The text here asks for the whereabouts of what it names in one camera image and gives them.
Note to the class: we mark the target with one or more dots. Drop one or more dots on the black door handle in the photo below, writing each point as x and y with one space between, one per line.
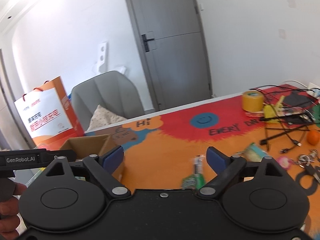
146 42

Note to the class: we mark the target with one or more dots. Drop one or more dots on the dotted cushion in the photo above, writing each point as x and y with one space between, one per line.
103 117

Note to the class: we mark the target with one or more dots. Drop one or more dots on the small orange fruit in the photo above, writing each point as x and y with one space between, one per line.
313 137

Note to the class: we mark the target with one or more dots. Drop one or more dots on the green snack packet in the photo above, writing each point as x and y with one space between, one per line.
193 181

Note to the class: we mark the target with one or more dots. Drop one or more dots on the grey door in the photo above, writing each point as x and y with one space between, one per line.
176 67

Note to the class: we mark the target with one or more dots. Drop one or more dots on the yellow plastic toy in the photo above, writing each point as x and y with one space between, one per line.
271 111

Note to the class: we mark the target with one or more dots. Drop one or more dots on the left hand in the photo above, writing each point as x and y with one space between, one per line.
10 210

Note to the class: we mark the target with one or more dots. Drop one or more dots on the yellow tape roll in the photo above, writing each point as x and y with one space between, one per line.
252 101

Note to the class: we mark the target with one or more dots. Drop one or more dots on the colourful cartoon table mat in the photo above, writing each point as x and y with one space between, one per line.
160 147

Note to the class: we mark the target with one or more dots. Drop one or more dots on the grey chair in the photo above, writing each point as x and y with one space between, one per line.
111 90

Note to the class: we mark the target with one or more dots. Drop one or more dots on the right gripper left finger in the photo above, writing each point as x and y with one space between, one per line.
69 195

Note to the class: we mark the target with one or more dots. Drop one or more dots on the white orange paper bag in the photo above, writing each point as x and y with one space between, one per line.
48 116

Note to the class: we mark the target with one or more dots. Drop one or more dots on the blue snack packet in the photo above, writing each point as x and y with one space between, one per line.
253 153

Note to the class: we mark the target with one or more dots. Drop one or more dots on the brown cardboard box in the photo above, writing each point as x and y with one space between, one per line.
97 149

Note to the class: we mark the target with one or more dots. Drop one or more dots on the pink round keychain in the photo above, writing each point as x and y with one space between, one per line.
285 162

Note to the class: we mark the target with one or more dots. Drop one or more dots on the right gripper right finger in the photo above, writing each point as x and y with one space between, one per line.
259 196

